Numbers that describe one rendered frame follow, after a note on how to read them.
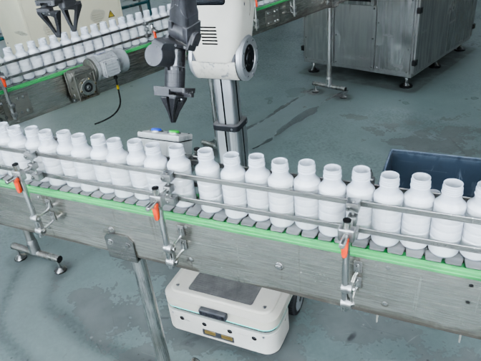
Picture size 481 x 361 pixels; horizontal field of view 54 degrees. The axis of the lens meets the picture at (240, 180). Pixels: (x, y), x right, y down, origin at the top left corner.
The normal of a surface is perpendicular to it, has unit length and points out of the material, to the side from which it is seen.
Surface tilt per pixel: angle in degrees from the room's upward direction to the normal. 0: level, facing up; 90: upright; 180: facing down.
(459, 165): 90
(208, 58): 90
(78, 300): 0
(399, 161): 90
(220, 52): 90
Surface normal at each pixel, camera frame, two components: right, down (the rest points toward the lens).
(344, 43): -0.67, 0.43
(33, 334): -0.09, -0.86
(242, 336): -0.40, 0.50
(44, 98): 0.74, 0.28
